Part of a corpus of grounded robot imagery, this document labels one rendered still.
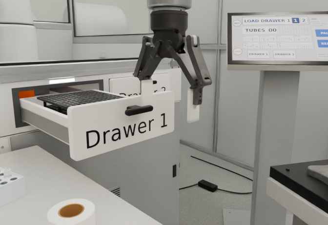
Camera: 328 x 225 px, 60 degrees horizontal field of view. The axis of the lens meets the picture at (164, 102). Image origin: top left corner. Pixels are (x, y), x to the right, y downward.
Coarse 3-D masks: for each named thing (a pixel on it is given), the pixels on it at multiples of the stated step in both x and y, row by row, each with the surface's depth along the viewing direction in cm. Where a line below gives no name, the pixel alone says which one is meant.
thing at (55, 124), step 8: (40, 96) 85; (128, 96) 85; (24, 104) 78; (32, 104) 74; (40, 104) 85; (48, 104) 87; (24, 112) 78; (32, 112) 74; (40, 112) 71; (48, 112) 67; (56, 112) 65; (24, 120) 79; (32, 120) 75; (40, 120) 71; (48, 120) 67; (56, 120) 64; (64, 120) 61; (40, 128) 71; (48, 128) 68; (56, 128) 64; (64, 128) 61; (56, 136) 65; (64, 136) 62
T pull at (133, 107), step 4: (128, 108) 63; (132, 108) 61; (136, 108) 61; (140, 108) 62; (144, 108) 63; (148, 108) 64; (152, 108) 64; (128, 112) 60; (132, 112) 60; (136, 112) 61; (140, 112) 62; (144, 112) 63
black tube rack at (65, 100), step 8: (48, 96) 82; (56, 96) 83; (64, 96) 83; (72, 96) 82; (80, 96) 82; (88, 96) 82; (96, 96) 82; (104, 96) 82; (112, 96) 82; (120, 96) 82; (56, 104) 72; (64, 104) 71; (72, 104) 71; (80, 104) 72; (64, 112) 75
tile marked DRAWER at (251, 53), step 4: (248, 52) 127; (252, 52) 127; (256, 52) 126; (260, 52) 126; (264, 52) 126; (268, 52) 126; (248, 56) 126; (252, 56) 126; (256, 56) 125; (260, 56) 125; (264, 56) 125; (268, 56) 125
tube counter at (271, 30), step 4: (268, 28) 132; (272, 28) 132; (276, 28) 131; (280, 28) 131; (284, 28) 131; (288, 28) 131; (292, 28) 130; (296, 28) 130; (300, 28) 130; (304, 28) 130; (308, 28) 129; (268, 32) 131; (272, 32) 131; (276, 32) 130; (280, 32) 130; (284, 32) 130; (288, 32) 130; (292, 32) 129; (296, 32) 129; (300, 32) 129; (304, 32) 128; (308, 32) 128
